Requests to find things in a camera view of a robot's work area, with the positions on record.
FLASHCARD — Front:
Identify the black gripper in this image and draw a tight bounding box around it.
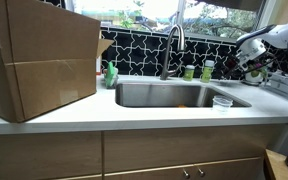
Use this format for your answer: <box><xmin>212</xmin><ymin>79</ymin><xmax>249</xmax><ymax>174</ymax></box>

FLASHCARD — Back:
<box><xmin>222</xmin><ymin>54</ymin><xmax>252</xmax><ymax>80</ymax></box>

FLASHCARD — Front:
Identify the tall green soap bottle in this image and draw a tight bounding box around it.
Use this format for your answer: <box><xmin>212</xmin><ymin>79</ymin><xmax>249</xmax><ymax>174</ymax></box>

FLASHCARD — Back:
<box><xmin>200</xmin><ymin>59</ymin><xmax>215</xmax><ymax>84</ymax></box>

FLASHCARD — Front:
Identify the short green soap bottle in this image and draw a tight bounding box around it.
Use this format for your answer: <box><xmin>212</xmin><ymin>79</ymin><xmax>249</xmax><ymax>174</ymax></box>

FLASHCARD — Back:
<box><xmin>182</xmin><ymin>64</ymin><xmax>196</xmax><ymax>82</ymax></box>

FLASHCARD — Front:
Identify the stainless steel sink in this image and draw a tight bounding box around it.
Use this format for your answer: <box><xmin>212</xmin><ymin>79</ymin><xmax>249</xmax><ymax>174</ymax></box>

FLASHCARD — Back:
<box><xmin>114</xmin><ymin>82</ymin><xmax>252</xmax><ymax>109</ymax></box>

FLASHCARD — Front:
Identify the potted plant in white pot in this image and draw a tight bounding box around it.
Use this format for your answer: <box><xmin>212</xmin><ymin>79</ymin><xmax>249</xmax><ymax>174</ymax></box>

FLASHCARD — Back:
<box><xmin>244</xmin><ymin>63</ymin><xmax>268</xmax><ymax>85</ymax></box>

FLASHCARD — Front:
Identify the clear plastic cup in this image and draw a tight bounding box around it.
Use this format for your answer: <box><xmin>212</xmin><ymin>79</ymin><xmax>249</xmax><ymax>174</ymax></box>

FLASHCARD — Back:
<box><xmin>212</xmin><ymin>95</ymin><xmax>234</xmax><ymax>116</ymax></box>

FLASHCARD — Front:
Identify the metal dish rack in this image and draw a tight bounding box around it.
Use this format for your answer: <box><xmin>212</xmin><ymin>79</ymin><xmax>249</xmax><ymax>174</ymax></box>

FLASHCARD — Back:
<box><xmin>262</xmin><ymin>69</ymin><xmax>288</xmax><ymax>104</ymax></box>

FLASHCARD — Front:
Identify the brushed steel gooseneck faucet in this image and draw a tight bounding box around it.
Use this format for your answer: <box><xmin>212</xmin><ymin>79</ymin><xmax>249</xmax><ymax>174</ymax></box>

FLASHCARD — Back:
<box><xmin>159</xmin><ymin>23</ymin><xmax>186</xmax><ymax>81</ymax></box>

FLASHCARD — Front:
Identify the wooden table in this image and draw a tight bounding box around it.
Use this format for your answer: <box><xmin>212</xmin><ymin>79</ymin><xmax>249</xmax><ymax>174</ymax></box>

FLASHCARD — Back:
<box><xmin>263</xmin><ymin>148</ymin><xmax>288</xmax><ymax>180</ymax></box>

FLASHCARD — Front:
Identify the wooden kitchen cabinet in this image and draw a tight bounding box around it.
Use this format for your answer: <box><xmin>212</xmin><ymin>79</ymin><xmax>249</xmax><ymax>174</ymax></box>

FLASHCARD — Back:
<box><xmin>0</xmin><ymin>124</ymin><xmax>285</xmax><ymax>180</ymax></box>

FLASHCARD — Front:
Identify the clear sponge holder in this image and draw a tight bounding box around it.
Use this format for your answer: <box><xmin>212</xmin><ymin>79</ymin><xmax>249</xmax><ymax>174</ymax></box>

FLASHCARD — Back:
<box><xmin>105</xmin><ymin>74</ymin><xmax>120</xmax><ymax>90</ymax></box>

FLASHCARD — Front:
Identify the green sponge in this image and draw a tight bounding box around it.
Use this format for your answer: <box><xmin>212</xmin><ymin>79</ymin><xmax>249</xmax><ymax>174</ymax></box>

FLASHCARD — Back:
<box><xmin>104</xmin><ymin>61</ymin><xmax>119</xmax><ymax>88</ymax></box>

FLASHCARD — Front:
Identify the large cardboard box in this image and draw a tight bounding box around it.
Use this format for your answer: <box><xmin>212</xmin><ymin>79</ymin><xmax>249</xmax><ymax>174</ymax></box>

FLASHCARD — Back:
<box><xmin>0</xmin><ymin>0</ymin><xmax>115</xmax><ymax>123</ymax></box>

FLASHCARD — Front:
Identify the window with white frame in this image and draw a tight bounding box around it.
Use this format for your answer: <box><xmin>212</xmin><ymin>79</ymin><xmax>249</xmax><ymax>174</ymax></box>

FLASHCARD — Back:
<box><xmin>65</xmin><ymin>0</ymin><xmax>268</xmax><ymax>42</ymax></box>

